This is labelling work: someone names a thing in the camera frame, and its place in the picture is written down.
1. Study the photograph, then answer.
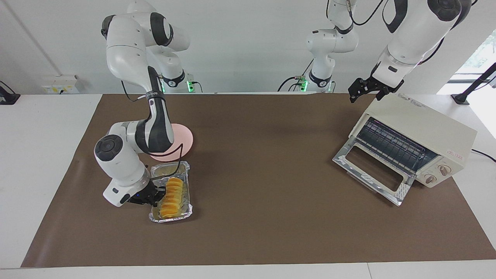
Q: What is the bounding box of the golden sliced bread loaf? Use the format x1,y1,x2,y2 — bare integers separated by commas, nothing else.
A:
160,176,184,219

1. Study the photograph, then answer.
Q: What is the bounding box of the aluminium foil tray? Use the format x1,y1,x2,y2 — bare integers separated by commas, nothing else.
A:
149,161,193,224

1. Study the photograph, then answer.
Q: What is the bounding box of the glass oven door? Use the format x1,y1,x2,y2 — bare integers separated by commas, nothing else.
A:
332,138,413,207

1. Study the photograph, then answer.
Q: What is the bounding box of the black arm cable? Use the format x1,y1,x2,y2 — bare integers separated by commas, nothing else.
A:
121,66,184,181
327,0,388,27

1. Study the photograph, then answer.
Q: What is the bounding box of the pink round plate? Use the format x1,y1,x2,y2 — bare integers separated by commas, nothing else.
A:
149,123,194,162

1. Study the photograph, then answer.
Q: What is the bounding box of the black oven power cord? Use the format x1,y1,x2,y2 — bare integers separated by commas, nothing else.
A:
471,148,496,163

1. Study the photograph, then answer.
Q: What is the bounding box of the bright window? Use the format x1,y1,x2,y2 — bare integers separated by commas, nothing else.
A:
453,29,496,78

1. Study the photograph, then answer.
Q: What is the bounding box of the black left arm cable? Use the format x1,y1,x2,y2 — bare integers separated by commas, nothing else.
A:
327,0,388,27

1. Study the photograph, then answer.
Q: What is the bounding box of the black table clamp stand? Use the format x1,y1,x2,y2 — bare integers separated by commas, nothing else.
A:
0,81,21,105
451,62,496,105

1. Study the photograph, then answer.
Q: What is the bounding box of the metal wire oven rack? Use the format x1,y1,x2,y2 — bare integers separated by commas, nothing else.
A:
356,118,438,175

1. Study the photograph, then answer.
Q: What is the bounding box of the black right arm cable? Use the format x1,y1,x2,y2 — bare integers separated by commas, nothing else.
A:
121,66,184,181

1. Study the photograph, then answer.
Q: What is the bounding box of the white wall power outlet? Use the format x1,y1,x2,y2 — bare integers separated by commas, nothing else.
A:
42,75,80,95

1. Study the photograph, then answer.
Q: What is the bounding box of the brown paper table mat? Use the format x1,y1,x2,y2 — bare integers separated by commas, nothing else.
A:
20,93,496,269

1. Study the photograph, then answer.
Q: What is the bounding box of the cream white toaster oven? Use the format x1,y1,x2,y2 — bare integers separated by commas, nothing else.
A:
349,93,478,189

